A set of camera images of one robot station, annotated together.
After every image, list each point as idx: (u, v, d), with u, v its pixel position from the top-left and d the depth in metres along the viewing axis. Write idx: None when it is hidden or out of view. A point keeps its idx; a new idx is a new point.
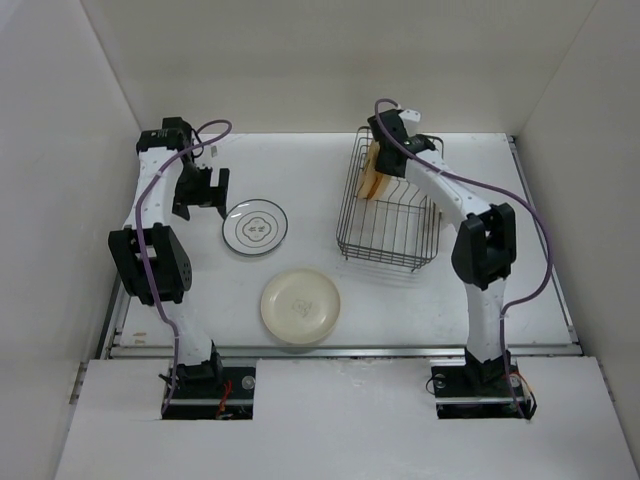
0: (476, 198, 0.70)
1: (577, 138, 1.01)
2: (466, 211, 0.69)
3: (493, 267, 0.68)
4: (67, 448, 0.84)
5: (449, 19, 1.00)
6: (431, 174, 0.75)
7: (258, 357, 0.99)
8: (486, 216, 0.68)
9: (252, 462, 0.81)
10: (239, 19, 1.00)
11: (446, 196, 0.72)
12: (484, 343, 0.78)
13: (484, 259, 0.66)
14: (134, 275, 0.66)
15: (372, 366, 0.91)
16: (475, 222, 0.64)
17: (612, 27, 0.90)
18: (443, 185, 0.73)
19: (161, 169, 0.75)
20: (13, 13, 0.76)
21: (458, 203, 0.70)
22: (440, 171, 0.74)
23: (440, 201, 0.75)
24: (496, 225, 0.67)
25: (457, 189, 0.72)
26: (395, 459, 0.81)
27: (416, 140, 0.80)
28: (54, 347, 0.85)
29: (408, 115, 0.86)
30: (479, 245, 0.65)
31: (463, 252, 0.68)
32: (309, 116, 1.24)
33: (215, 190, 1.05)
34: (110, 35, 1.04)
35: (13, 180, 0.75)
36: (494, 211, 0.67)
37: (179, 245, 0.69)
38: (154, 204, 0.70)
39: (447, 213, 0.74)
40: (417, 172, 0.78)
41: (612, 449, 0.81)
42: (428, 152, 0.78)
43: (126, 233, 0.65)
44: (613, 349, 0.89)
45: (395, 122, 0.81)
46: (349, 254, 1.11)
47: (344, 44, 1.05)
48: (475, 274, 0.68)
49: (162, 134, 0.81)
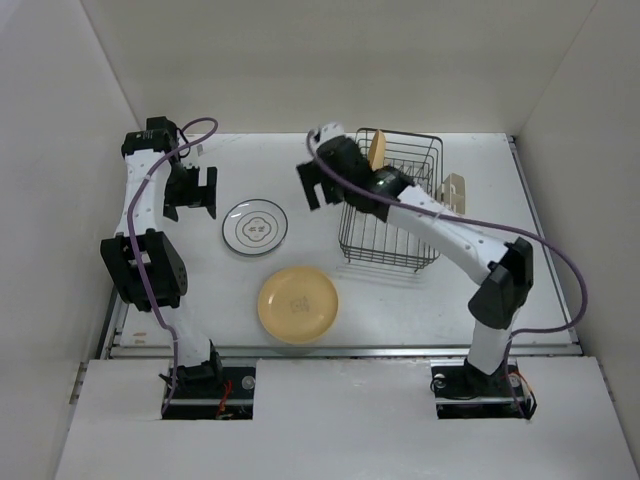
0: (487, 240, 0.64)
1: (577, 138, 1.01)
2: (484, 259, 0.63)
3: (516, 306, 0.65)
4: (67, 449, 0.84)
5: (449, 20, 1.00)
6: (427, 220, 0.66)
7: (258, 357, 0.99)
8: (503, 255, 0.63)
9: (252, 462, 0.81)
10: (239, 18, 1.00)
11: (453, 243, 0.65)
12: (490, 356, 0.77)
13: (510, 305, 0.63)
14: (130, 283, 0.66)
15: (373, 366, 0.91)
16: (503, 273, 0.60)
17: (612, 25, 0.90)
18: (446, 233, 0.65)
19: (149, 173, 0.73)
20: (13, 12, 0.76)
21: (472, 251, 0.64)
22: (437, 215, 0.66)
23: (441, 246, 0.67)
24: (518, 265, 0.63)
25: (463, 234, 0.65)
26: (395, 459, 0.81)
27: (390, 176, 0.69)
28: (54, 348, 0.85)
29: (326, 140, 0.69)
30: (506, 293, 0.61)
31: (486, 301, 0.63)
32: (309, 116, 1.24)
33: (204, 189, 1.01)
34: (110, 35, 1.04)
35: (13, 181, 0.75)
36: (511, 250, 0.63)
37: (173, 249, 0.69)
38: (145, 208, 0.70)
39: (452, 256, 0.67)
40: (405, 218, 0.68)
41: (612, 449, 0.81)
42: (410, 192, 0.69)
43: (119, 241, 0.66)
44: (613, 349, 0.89)
45: (357, 155, 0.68)
46: (351, 256, 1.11)
47: (343, 44, 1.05)
48: (501, 318, 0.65)
49: (147, 136, 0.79)
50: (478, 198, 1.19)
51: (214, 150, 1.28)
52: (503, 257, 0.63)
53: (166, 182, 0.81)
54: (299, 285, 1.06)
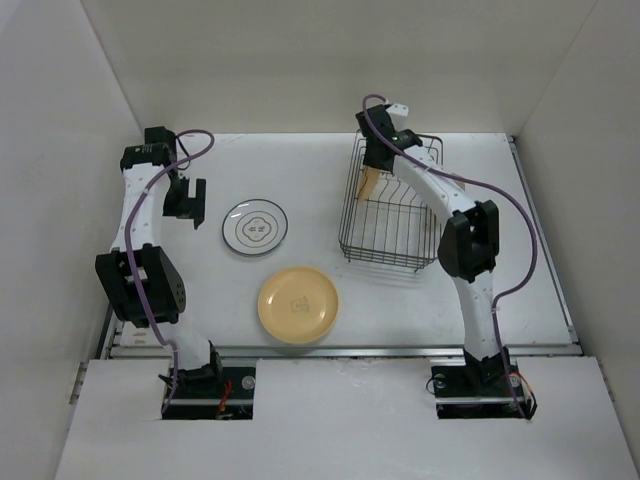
0: (462, 195, 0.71)
1: (577, 138, 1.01)
2: (451, 208, 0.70)
3: (477, 262, 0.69)
4: (67, 449, 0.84)
5: (449, 19, 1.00)
6: (419, 171, 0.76)
7: (258, 357, 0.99)
8: (471, 212, 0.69)
9: (252, 463, 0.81)
10: (239, 19, 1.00)
11: (433, 192, 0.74)
12: (481, 346, 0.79)
13: (468, 255, 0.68)
14: (126, 300, 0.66)
15: (372, 366, 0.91)
16: (460, 219, 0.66)
17: (612, 26, 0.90)
18: (430, 183, 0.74)
19: (147, 187, 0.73)
20: (14, 12, 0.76)
21: (444, 200, 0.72)
22: (427, 168, 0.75)
23: (427, 197, 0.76)
24: (482, 223, 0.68)
25: (443, 186, 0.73)
26: (395, 460, 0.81)
27: (404, 136, 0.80)
28: (54, 347, 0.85)
29: (396, 110, 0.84)
30: (462, 240, 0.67)
31: (450, 248, 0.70)
32: (309, 116, 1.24)
33: (194, 201, 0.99)
34: (110, 35, 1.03)
35: (13, 182, 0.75)
36: (479, 207, 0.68)
37: (170, 265, 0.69)
38: (142, 224, 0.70)
39: (433, 206, 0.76)
40: (405, 168, 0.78)
41: (612, 450, 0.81)
42: (416, 149, 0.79)
43: (114, 256, 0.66)
44: (613, 349, 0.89)
45: (384, 118, 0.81)
46: (351, 256, 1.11)
47: (344, 44, 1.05)
48: (461, 268, 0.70)
49: (146, 150, 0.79)
50: (481, 194, 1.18)
51: (214, 150, 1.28)
52: (469, 210, 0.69)
53: (164, 195, 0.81)
54: (298, 285, 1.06)
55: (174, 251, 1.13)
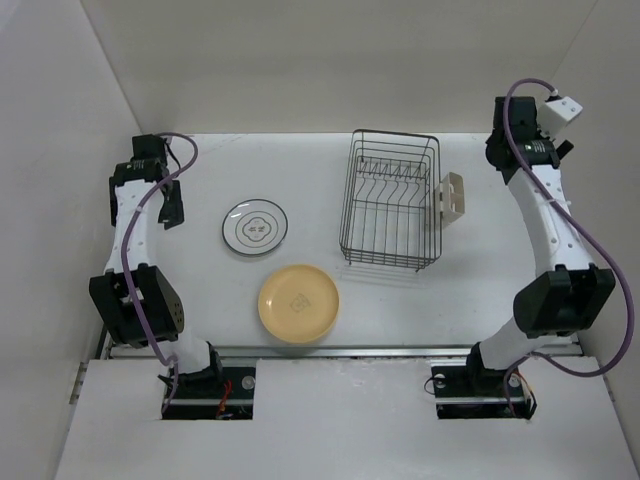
0: (577, 248, 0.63)
1: (578, 137, 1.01)
2: (557, 259, 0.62)
3: (556, 328, 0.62)
4: (67, 449, 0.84)
5: (448, 20, 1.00)
6: (539, 198, 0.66)
7: (257, 357, 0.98)
8: (578, 272, 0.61)
9: (251, 462, 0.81)
10: (239, 17, 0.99)
11: (544, 229, 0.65)
12: (499, 355, 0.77)
13: (550, 316, 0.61)
14: (121, 322, 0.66)
15: (372, 366, 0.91)
16: (563, 278, 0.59)
17: (612, 27, 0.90)
18: (546, 218, 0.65)
19: (141, 204, 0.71)
20: (13, 12, 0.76)
21: (553, 246, 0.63)
22: (551, 200, 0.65)
23: (534, 229, 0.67)
24: (586, 290, 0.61)
25: (560, 230, 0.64)
26: (395, 459, 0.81)
27: (540, 148, 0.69)
28: (54, 347, 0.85)
29: (562, 107, 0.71)
30: (552, 301, 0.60)
31: (531, 300, 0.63)
32: (309, 116, 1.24)
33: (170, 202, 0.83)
34: (110, 35, 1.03)
35: (13, 183, 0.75)
36: (589, 271, 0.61)
37: (167, 284, 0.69)
38: (138, 242, 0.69)
39: (535, 243, 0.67)
40: (523, 187, 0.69)
41: (611, 450, 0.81)
42: (546, 169, 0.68)
43: (109, 278, 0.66)
44: (613, 349, 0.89)
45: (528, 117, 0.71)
46: (352, 258, 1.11)
47: (344, 45, 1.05)
48: (533, 328, 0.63)
49: (138, 166, 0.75)
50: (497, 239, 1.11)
51: (214, 150, 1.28)
52: (578, 269, 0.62)
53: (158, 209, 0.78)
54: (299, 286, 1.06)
55: (174, 251, 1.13)
